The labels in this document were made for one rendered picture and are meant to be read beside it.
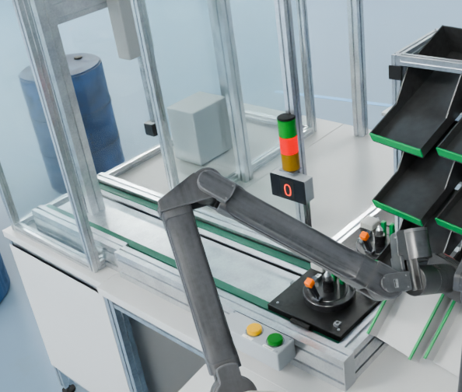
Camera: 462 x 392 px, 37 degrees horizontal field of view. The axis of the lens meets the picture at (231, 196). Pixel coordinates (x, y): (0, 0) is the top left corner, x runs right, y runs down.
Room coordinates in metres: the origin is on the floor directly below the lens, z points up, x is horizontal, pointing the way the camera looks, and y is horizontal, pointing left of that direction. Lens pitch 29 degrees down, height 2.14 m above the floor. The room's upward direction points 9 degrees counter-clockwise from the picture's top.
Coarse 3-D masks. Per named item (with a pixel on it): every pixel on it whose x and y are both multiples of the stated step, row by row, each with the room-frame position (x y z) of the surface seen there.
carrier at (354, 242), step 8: (368, 216) 1.81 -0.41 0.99; (360, 224) 1.79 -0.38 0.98; (368, 224) 1.77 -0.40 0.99; (376, 224) 1.78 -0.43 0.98; (384, 224) 1.69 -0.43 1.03; (392, 224) 1.67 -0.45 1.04; (360, 232) 1.76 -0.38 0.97; (376, 232) 1.65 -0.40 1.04; (384, 232) 1.69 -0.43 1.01; (392, 232) 1.67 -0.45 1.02; (344, 240) 1.73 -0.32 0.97; (352, 240) 1.72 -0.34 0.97; (360, 240) 1.67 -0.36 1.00; (376, 240) 1.64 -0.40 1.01; (384, 240) 1.64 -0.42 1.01; (352, 248) 1.68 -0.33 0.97; (360, 248) 1.65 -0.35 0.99; (376, 248) 1.63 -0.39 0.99; (376, 256) 1.60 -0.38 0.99
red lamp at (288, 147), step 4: (296, 136) 1.69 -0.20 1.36; (280, 140) 1.69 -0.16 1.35; (284, 140) 1.68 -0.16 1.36; (288, 140) 1.67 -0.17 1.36; (292, 140) 1.68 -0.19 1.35; (296, 140) 1.68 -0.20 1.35; (280, 144) 1.69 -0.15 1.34; (284, 144) 1.68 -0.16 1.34; (288, 144) 1.67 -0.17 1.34; (292, 144) 1.67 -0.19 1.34; (296, 144) 1.68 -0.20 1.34; (280, 148) 1.70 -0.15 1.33; (284, 148) 1.68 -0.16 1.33; (288, 148) 1.67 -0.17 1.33; (292, 148) 1.67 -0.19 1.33; (296, 148) 1.68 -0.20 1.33; (284, 152) 1.68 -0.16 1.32; (288, 152) 1.67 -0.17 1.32; (292, 152) 1.67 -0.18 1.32; (296, 152) 1.68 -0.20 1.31
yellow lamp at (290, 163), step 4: (284, 156) 1.68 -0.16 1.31; (288, 156) 1.67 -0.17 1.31; (292, 156) 1.67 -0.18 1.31; (296, 156) 1.68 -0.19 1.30; (284, 160) 1.68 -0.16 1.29; (288, 160) 1.68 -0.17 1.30; (292, 160) 1.67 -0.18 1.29; (296, 160) 1.68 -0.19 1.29; (284, 164) 1.68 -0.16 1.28; (288, 164) 1.68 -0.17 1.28; (292, 164) 1.67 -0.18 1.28; (296, 164) 1.68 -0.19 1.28; (284, 168) 1.69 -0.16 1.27; (288, 168) 1.68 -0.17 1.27; (292, 168) 1.67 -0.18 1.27; (296, 168) 1.68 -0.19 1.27
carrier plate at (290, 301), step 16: (320, 272) 1.59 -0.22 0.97; (288, 288) 1.54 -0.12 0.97; (272, 304) 1.48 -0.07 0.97; (288, 304) 1.47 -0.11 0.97; (304, 304) 1.46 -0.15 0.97; (352, 304) 1.43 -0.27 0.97; (368, 304) 1.42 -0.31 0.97; (304, 320) 1.39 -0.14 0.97; (320, 320) 1.38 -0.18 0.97; (352, 320) 1.36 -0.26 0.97; (336, 336) 1.32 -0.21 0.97
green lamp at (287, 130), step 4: (292, 120) 1.68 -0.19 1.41; (280, 124) 1.68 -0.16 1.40; (284, 124) 1.68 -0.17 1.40; (288, 124) 1.67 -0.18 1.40; (292, 124) 1.68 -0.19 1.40; (280, 128) 1.68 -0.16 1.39; (284, 128) 1.68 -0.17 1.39; (288, 128) 1.67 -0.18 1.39; (292, 128) 1.68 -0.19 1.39; (280, 132) 1.69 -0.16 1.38; (284, 132) 1.68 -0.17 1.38; (288, 132) 1.67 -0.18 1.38; (292, 132) 1.68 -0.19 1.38; (296, 132) 1.69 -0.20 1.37; (280, 136) 1.69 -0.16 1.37; (284, 136) 1.68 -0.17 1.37; (288, 136) 1.67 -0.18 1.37; (292, 136) 1.68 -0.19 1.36
